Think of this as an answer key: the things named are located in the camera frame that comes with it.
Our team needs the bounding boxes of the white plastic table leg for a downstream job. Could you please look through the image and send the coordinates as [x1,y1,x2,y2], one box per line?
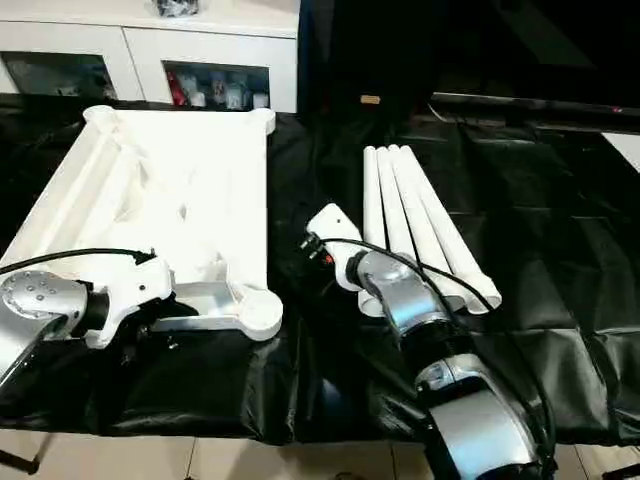
[375,145,426,266]
[387,144,476,317]
[357,145,396,317]
[399,144,503,315]

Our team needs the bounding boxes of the white plastic table top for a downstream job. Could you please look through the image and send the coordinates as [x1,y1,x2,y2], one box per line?
[0,104,285,344]

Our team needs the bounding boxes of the black mat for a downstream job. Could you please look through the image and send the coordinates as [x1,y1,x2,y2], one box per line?
[0,92,640,446]

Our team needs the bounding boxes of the black bar with red light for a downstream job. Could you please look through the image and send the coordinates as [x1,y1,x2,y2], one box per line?
[430,91,640,121]

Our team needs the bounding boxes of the white cabinet with glass doors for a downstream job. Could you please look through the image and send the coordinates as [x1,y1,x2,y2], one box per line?
[0,0,300,114]

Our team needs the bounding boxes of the dark object on cabinet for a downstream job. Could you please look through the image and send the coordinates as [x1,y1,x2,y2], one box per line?
[154,0,204,16]

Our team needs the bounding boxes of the flat white board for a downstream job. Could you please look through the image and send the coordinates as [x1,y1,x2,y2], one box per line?
[602,132,640,174]

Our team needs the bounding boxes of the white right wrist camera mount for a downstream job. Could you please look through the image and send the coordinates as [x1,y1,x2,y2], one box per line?
[305,202,369,291]

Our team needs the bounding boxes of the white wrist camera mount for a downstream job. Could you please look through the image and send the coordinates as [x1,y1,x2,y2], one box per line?
[82,247,174,350]
[305,202,369,291]

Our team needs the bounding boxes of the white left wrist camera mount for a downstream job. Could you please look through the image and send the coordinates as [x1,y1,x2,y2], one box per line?
[82,247,174,350]

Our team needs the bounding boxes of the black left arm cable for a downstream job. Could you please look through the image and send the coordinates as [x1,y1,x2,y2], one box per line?
[0,246,157,275]

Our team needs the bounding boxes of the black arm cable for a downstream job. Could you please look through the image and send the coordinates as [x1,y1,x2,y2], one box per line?
[319,238,559,480]
[0,246,157,275]

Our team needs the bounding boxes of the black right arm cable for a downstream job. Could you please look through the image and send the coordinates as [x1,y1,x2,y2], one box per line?
[319,238,559,480]

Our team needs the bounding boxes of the black metal table frame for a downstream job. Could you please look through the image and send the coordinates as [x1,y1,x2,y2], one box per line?
[0,432,51,476]

